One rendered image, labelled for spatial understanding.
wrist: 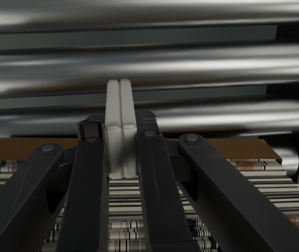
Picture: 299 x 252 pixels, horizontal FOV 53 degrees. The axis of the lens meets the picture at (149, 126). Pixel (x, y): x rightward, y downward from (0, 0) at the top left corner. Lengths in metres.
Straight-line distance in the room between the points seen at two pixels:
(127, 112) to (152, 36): 0.97
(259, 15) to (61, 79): 0.20
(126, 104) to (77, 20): 0.15
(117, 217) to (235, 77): 0.19
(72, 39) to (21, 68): 0.81
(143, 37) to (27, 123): 0.82
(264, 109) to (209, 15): 0.13
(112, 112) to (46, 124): 0.19
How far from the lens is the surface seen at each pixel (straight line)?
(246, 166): 0.31
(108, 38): 1.11
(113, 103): 0.17
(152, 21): 0.30
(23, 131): 0.35
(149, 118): 0.16
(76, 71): 0.31
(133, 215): 0.24
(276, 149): 0.41
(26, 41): 1.16
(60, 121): 0.34
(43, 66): 0.32
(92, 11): 0.29
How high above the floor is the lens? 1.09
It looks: 62 degrees down
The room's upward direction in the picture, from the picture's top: 168 degrees clockwise
